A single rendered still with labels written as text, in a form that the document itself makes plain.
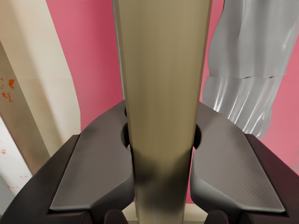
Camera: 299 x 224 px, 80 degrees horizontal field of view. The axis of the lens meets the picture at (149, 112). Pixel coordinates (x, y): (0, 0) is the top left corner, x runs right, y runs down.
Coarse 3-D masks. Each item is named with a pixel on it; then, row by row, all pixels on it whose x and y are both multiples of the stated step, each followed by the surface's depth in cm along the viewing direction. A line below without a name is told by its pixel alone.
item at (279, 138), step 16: (80, 80) 18; (96, 80) 17; (112, 80) 17; (288, 80) 17; (80, 96) 18; (96, 96) 18; (112, 96) 18; (288, 96) 18; (80, 112) 19; (96, 112) 19; (272, 112) 19; (288, 112) 19; (272, 128) 20; (288, 128) 20; (272, 144) 21; (288, 144) 21; (288, 160) 22
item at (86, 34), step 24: (48, 0) 14; (72, 0) 14; (96, 0) 14; (216, 0) 14; (72, 24) 15; (96, 24) 15; (216, 24) 15; (72, 48) 16; (96, 48) 16; (72, 72) 17; (96, 72) 17; (288, 72) 17
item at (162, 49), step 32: (128, 0) 5; (160, 0) 5; (192, 0) 5; (128, 32) 6; (160, 32) 5; (192, 32) 5; (128, 64) 6; (160, 64) 6; (192, 64) 6; (128, 96) 7; (160, 96) 7; (192, 96) 7; (128, 128) 8; (160, 128) 7; (192, 128) 7; (160, 160) 8; (160, 192) 9
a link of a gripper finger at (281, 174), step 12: (252, 144) 8; (264, 156) 7; (276, 156) 7; (264, 168) 7; (276, 168) 7; (288, 168) 7; (276, 180) 6; (288, 180) 6; (276, 192) 6; (288, 192) 6; (288, 204) 6; (240, 216) 6; (252, 216) 5; (264, 216) 5; (276, 216) 5; (288, 216) 5
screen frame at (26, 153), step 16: (0, 48) 16; (0, 64) 16; (0, 80) 16; (16, 80) 18; (0, 96) 16; (16, 96) 18; (0, 112) 16; (16, 112) 17; (0, 128) 16; (16, 128) 17; (32, 128) 20; (0, 144) 17; (16, 144) 17; (32, 144) 20; (0, 160) 19; (16, 160) 18; (32, 160) 20; (16, 176) 20; (16, 192) 21
